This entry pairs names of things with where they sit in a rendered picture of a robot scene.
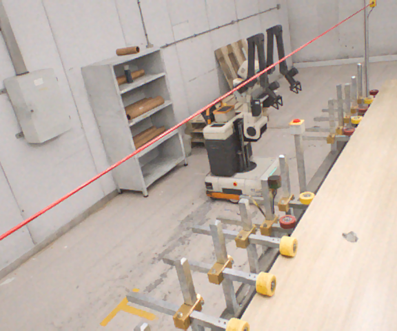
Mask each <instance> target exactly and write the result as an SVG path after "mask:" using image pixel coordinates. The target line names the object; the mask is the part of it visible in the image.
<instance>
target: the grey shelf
mask: <svg viewBox="0 0 397 331"><path fill-rule="evenodd" d="M162 61H163V62H162ZM139 64H140V65H139ZM127 65H129V69H130V72H132V71H134V70H139V69H143V70H144V71H145V74H144V76H142V77H139V78H137V79H134V80H133V83H129V84H128V83H124V84H121V85H119V86H118V85H117V82H116V78H117V77H120V76H121V75H124V74H125V73H124V68H123V66H127ZM163 67H164V68H163ZM81 71H82V74H83V78H84V81H85V84H86V88H87V90H88V94H89V96H90V100H91V103H92V107H93V109H94V113H95V116H96V120H97V123H98V125H99V130H100V132H101V136H102V139H103V142H104V145H105V149H106V152H107V154H108V159H109V161H110V165H111V166H113V165H114V164H115V163H117V162H118V161H120V160H122V159H123V158H125V157H126V156H128V155H129V154H131V153H133V152H134V151H136V150H138V149H139V148H141V147H142V146H144V145H145V144H147V143H149V142H150V141H152V140H150V141H148V142H147V143H145V144H144V145H142V146H141V147H139V148H137V149H135V147H134V142H133V140H132V137H134V136H135V135H137V134H139V133H141V132H142V131H144V130H147V129H148V128H150V127H152V126H156V127H157V129H158V128H160V127H161V126H164V127H165V132H167V131H168V130H170V129H171V128H173V127H174V126H176V125H178V121H177V117H176V111H175V108H174V102H173V98H172V93H171V90H170V84H169V81H168V77H167V71H166V68H165V62H164V56H163V50H162V46H158V47H153V48H143V49H140V52H139V53H134V54H124V55H116V56H114V57H110V58H108V59H104V60H102V61H98V62H96V63H92V64H90V65H86V66H83V67H81ZM168 92H169V93H168ZM159 95H160V96H162V97H163V98H164V103H163V104H161V105H159V106H157V107H155V108H153V109H152V110H150V111H148V112H146V113H144V114H142V115H140V116H138V117H136V118H134V119H132V120H130V121H128V120H127V117H126V114H125V110H124V107H125V106H128V105H130V104H131V103H134V102H136V101H138V100H140V99H142V98H145V97H146V98H149V97H153V98H154V97H157V96H159ZM173 113H174V114H173ZM174 119H175V120H174ZM165 132H164V133H165ZM164 133H162V134H164ZM162 134H160V135H159V136H161V135H162ZM159 136H157V137H156V138H158V137H159ZM156 138H154V139H153V140H155V139H156ZM180 143H181V144H180ZM181 149H182V150H181ZM182 160H184V162H185V164H184V166H187V161H186V157H185V151H184V147H183V142H182V139H181V133H180V130H179V127H178V128H177V129H175V130H173V131H171V132H170V133H169V134H167V135H165V136H164V137H163V138H162V139H160V140H157V141H155V142H154V143H153V144H151V145H149V146H148V147H146V148H145V149H143V150H142V151H140V152H138V153H137V154H135V155H134V156H132V157H130V158H129V159H128V160H126V161H124V162H123V163H121V164H120V165H118V166H117V167H115V168H114V169H113V170H112V171H113V174H114V178H115V184H116V186H117V189H118V193H119V194H121V193H123V191H120V188H123V189H129V190H140V191H143V196H144V197H148V193H147V189H146V188H147V187H148V186H150V185H151V184H152V183H153V182H155V181H156V180H157V179H159V178H160V177H162V176H163V175H164V174H165V173H166V172H168V171H169V170H170V169H172V168H173V167H174V166H175V165H177V164H178V163H180V162H181V161H182Z"/></svg>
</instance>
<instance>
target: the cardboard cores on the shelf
mask: <svg viewBox="0 0 397 331"><path fill-rule="evenodd" d="M144 74H145V71H144V70H143V69H139V70H134V71H132V72H131V75H132V80H134V79H137V78H139V77H142V76H144ZM116 82H117V85H118V86H119V85H121V84H124V83H127V80H126V77H125V74H124V75H121V76H120V77H117V78H116ZM163 103H164V98H163V97H162V96H160V95H159V96H157V97H154V98H153V97H149V98H146V97H145V98H142V99H140V100H138V101H136V102H134V103H131V104H130V105H128V106H125V107H124V110H125V114H126V117H127V120H128V121H130V120H132V119H134V118H136V117H138V116H140V115H142V114H144V113H146V112H148V111H150V110H152V109H153V108H155V107H157V106H159V105H161V104H163ZM164 132H165V127H164V126H161V127H160V128H158V129H157V127H156V126H152V127H150V128H148V129H147V130H144V131H142V132H141V133H139V134H137V135H135V136H134V137H132V140H133V142H134V147H135V149H137V148H139V147H141V146H142V145H144V144H145V143H147V142H148V141H150V140H153V139H154V138H156V137H157V136H159V135H160V134H162V133H164Z"/></svg>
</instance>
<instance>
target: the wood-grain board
mask: <svg viewBox="0 0 397 331"><path fill-rule="evenodd" d="M351 231H352V232H356V233H357V237H358V241H357V242H355V241H354V242H353V243H352V242H350V241H347V240H346V239H344V238H343V236H342V234H343V233H344V232H345V233H347V234H348V233H349V232H351ZM291 237H296V238H297V240H298V249H297V253H296V255H295V256H294V257H292V256H287V255H284V254H281V253H280V254H279V256H278V258H277V260H276V261H275V263H274V265H273V266H272V268H271V269H270V271H269V272H268V274H273V275H275V276H276V289H275V292H274V294H273V295H272V296H269V295H266V294H261V293H259V292H257V293H256V294H255V296H254V298H253V299H252V301H251V303H250V304H249V306H248V307H247V309H246V311H245V313H244V314H243V316H242V317H241V319H240V320H242V321H246V322H248V323H249V325H250V331H397V79H388V80H386V81H385V82H384V84H383V86H382V87H381V89H380V90H379V92H378V94H377V95H376V96H375V98H374V100H373V101H372V103H371V105H370V106H369V108H368V109H367V111H366V113H365V115H364V116H363V118H362V119H361V121H360V123H359V124H358V126H357V129H356V131H355V132H354V133H353V135H352V137H351V139H350V140H349V141H348V143H347V145H346V146H345V148H344V150H343V151H342V152H341V154H340V156H339V158H338V159H337V161H336V163H335V164H334V166H333V168H332V169H331V171H330V172H329V174H328V175H327V178H326V179H325V181H324V182H323V184H322V186H321V187H320V188H319V190H318V192H317V193H316V195H315V197H314V198H313V200H312V202H311V203H310V205H309V207H308V209H307V211H306V213H305V214H304V216H303V218H302V219H301V221H300V222H299V224H298V225H297V227H296V229H295V231H294V232H293V234H292V235H291Z"/></svg>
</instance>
